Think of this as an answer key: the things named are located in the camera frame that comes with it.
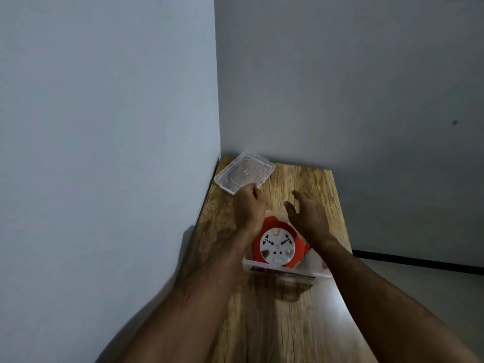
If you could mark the person's left forearm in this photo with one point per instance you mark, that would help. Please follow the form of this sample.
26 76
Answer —
204 298

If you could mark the person's left fingers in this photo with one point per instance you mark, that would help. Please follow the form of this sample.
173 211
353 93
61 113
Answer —
252 189

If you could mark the person's right forearm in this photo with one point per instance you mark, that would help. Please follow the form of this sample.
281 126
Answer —
382 309

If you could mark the person's right hand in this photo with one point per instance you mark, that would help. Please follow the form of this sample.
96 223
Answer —
312 223

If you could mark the clear plastic container with lid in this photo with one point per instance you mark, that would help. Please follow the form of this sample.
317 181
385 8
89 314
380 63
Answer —
242 173

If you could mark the black baseboard strip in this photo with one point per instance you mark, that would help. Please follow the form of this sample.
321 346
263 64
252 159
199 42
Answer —
416 261

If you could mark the clear plastic packaging box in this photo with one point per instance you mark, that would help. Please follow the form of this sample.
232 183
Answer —
302 266

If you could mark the person's right thumb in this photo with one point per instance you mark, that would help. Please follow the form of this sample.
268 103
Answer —
290 213

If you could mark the person's left hand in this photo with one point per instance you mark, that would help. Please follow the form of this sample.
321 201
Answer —
247 213

